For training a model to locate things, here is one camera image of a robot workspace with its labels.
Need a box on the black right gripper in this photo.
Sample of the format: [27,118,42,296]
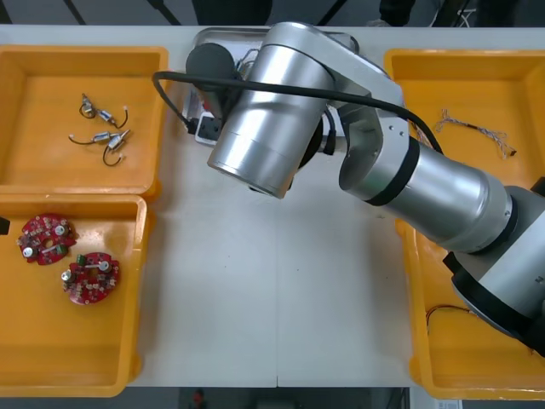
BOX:
[211,94,233,129]

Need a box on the steel tray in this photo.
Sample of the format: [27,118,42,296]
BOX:
[181,26,361,129]

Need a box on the yellow-orange plastic bin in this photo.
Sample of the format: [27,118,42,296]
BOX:
[382,47,545,189]
[0,193,157,400]
[0,45,174,199]
[394,219,545,401]

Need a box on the black stand leg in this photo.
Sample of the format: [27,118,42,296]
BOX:
[146,0,184,26]
[317,0,348,26]

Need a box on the person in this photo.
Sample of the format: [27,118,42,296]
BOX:
[365,0,416,27]

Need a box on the white cable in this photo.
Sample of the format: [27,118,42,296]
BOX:
[457,0,485,27]

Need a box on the thin red-black wire harness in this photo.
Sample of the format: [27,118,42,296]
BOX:
[425,303,536,354]

